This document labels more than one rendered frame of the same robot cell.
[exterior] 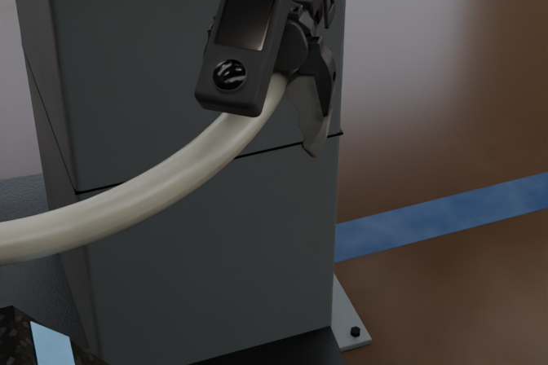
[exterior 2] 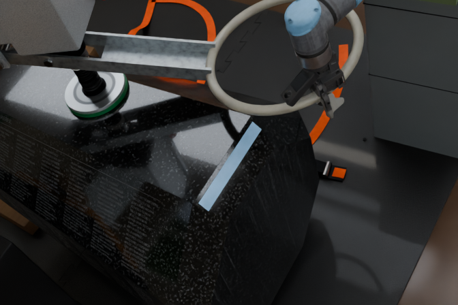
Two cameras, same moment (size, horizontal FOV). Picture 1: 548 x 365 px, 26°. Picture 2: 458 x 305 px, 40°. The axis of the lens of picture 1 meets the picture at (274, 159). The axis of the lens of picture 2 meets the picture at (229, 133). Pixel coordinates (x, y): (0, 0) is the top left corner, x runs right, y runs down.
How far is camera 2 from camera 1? 1.17 m
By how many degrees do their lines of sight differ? 45
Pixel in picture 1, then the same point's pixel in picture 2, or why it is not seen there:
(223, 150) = (288, 109)
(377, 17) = not seen: outside the picture
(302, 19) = (318, 86)
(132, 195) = (262, 109)
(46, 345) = (252, 129)
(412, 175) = not seen: outside the picture
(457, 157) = not seen: outside the picture
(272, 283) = (441, 134)
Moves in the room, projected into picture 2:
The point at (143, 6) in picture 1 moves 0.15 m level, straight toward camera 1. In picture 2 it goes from (397, 27) to (373, 55)
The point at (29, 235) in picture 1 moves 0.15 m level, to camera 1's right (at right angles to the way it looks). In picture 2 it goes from (238, 107) to (275, 133)
